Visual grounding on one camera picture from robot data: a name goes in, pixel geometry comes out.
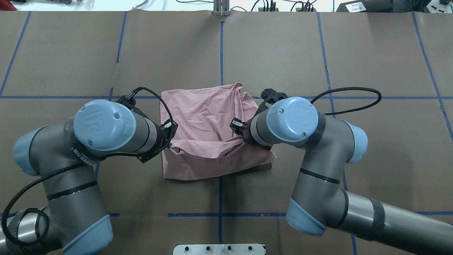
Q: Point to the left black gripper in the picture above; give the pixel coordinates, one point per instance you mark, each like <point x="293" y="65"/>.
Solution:
<point x="162" y="136"/>

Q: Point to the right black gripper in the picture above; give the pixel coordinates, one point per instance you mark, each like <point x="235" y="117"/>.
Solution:
<point x="245" y="134"/>

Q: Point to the pink snoopy t-shirt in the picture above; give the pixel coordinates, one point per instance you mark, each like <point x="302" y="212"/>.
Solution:
<point x="204" y="145"/>

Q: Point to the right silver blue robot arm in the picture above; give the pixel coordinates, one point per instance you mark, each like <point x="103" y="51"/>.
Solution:
<point x="317" y="201"/>

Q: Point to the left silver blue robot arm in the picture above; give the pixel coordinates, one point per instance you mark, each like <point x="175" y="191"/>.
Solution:
<point x="64" y="209"/>

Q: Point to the black box with white label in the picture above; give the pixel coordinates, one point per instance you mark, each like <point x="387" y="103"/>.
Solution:
<point x="370" y="6"/>

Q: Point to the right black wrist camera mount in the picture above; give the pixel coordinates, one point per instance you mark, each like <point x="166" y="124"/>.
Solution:
<point x="269" y="96"/>

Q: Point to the white pedestal column base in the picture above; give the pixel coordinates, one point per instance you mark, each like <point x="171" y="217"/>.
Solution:
<point x="220" y="249"/>

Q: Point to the aluminium frame post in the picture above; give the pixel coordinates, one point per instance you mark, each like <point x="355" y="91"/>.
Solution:
<point x="221" y="8"/>

